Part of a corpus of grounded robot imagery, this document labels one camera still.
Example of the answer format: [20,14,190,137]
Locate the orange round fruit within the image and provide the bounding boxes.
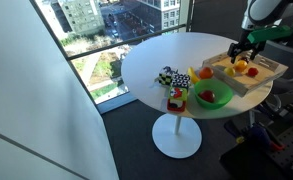
[234,60,248,72]

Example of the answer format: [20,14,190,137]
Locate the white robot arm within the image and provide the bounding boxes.
[227,0,293,63]

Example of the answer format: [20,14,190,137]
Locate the orange tomato fruit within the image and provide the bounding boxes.
[199,67,214,79]

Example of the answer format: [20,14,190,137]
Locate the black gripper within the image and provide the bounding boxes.
[227,30,266,64]

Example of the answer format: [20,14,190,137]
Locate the wooden tray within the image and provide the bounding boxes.
[203,51,288,96]

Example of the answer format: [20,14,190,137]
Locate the dark purple plum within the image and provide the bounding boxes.
[240,57,249,63]

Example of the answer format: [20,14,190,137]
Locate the red apple in bowl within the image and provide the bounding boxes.
[199,90,215,103]

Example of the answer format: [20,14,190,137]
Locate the yellow round fruit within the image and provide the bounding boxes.
[224,68,236,77]

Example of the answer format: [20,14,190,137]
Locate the green plastic bowl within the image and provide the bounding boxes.
[194,79,233,110]

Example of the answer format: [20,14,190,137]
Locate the colourful soft toy block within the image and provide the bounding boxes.
[167,87,188,112]

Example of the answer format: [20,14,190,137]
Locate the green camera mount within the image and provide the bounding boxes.
[247,26,293,43]

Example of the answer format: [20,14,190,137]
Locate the black white patterned soft cube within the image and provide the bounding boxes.
[157,66,190,89]

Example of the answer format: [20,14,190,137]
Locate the yellow banana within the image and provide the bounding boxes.
[187,67,199,84]

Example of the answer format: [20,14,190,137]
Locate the blue handled clamp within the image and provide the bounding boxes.
[247,123,285,151]

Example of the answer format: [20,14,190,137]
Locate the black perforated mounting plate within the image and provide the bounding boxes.
[265,124,293,180]

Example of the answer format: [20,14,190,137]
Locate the black office chair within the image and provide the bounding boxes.
[261,34,293,110]

